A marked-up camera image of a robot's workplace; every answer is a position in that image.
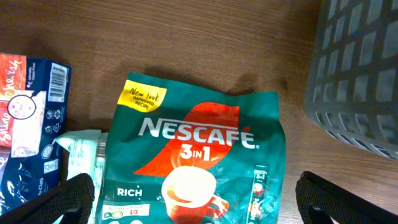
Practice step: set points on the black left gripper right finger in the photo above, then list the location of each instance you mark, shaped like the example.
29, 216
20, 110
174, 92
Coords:
321, 201

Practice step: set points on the pale green wrapped bar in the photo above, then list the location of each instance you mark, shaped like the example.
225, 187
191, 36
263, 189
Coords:
86, 155

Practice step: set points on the green Nescafe coffee bag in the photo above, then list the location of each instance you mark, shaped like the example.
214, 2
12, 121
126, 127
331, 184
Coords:
181, 153

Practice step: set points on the grey plastic basket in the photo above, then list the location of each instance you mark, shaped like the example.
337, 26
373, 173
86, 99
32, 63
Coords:
351, 88

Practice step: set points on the blue tissue pack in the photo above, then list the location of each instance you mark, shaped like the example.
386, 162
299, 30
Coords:
34, 95

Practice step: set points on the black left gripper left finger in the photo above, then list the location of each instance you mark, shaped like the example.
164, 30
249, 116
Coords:
71, 201

